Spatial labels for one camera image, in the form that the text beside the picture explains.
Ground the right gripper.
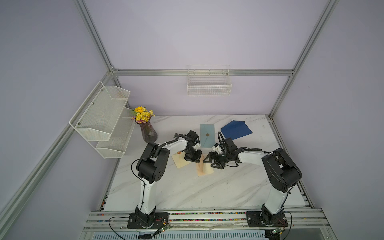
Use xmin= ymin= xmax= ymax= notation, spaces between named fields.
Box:
xmin=203 ymin=151 xmax=231 ymax=168

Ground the peach paper sheet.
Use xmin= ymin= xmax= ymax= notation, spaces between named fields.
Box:
xmin=197 ymin=154 xmax=214 ymax=176

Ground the cream envelope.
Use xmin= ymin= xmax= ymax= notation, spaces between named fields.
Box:
xmin=172 ymin=152 xmax=191 ymax=169

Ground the teal envelope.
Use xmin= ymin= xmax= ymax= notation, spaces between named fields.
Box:
xmin=200 ymin=124 xmax=216 ymax=148

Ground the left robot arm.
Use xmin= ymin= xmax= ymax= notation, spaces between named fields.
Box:
xmin=135 ymin=131 xmax=202 ymax=223

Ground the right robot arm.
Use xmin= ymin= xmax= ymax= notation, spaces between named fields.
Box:
xmin=203 ymin=138 xmax=302 ymax=227

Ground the dark blue envelope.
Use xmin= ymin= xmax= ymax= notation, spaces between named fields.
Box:
xmin=221 ymin=121 xmax=253 ymax=140

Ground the dark glass vase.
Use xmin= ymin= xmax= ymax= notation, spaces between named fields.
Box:
xmin=140 ymin=122 xmax=158 ymax=143

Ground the yellow flower bouquet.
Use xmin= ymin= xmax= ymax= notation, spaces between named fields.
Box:
xmin=130 ymin=107 xmax=155 ymax=124

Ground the white mesh two-tier shelf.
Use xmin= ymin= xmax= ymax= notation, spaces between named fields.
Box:
xmin=69 ymin=82 xmax=134 ymax=159

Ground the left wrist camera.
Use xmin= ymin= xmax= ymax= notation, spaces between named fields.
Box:
xmin=193 ymin=143 xmax=201 ymax=151

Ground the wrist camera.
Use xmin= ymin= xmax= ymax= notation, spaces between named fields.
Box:
xmin=212 ymin=143 xmax=223 ymax=154
xmin=193 ymin=143 xmax=201 ymax=151

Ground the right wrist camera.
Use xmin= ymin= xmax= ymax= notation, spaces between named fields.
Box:
xmin=212 ymin=143 xmax=223 ymax=154

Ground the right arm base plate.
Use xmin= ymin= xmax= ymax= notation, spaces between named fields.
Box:
xmin=246 ymin=211 xmax=289 ymax=228

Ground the white wire wall basket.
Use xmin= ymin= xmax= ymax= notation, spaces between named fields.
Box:
xmin=187 ymin=65 xmax=232 ymax=97

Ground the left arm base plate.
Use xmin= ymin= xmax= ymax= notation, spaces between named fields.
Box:
xmin=127 ymin=207 xmax=170 ymax=229

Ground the aluminium front rail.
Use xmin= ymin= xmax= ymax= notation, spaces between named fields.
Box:
xmin=80 ymin=208 xmax=337 ymax=240

